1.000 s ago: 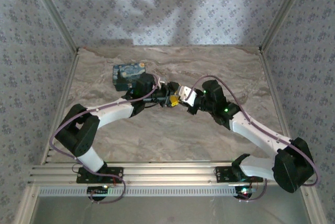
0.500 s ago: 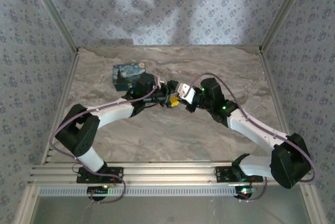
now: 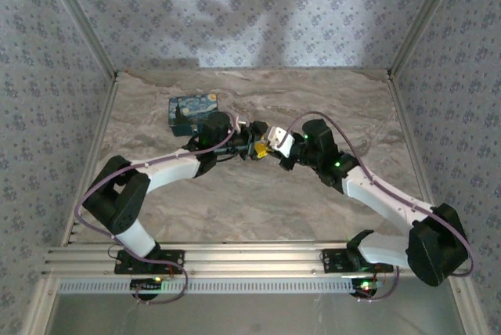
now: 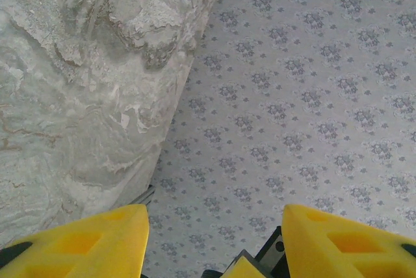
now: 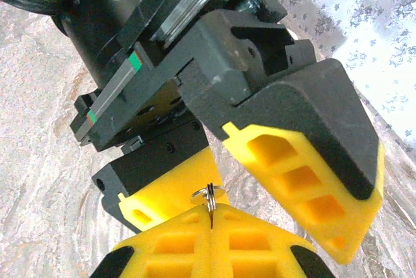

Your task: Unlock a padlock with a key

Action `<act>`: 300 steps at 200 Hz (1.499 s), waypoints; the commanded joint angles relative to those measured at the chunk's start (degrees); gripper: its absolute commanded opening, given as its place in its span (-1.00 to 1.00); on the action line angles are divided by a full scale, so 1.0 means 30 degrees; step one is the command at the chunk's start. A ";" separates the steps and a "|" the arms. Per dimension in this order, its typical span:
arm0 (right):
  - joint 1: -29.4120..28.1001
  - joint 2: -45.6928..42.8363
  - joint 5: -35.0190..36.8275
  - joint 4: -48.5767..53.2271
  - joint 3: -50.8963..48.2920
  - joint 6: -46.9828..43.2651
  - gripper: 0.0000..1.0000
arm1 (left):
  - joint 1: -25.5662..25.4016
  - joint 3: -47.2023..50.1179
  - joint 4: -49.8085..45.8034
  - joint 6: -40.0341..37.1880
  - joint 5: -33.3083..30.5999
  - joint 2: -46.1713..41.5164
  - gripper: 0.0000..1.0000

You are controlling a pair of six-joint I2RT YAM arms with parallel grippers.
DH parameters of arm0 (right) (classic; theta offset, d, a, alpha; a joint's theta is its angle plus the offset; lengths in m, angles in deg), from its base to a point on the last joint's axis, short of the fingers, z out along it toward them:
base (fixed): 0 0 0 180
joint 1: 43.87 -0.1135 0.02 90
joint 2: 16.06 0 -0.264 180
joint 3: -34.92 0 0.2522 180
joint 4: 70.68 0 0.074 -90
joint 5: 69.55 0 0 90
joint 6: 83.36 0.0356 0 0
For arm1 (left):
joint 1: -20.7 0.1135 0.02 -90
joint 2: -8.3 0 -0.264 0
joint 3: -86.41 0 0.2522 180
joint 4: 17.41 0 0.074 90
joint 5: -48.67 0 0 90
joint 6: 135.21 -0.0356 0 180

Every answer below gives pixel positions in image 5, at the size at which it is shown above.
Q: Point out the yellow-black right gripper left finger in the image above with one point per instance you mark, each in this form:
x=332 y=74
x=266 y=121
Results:
x=169 y=252

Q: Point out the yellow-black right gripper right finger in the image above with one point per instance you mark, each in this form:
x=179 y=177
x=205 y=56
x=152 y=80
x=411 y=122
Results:
x=253 y=252

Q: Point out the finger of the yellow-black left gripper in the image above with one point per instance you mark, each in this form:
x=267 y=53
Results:
x=308 y=112
x=156 y=174

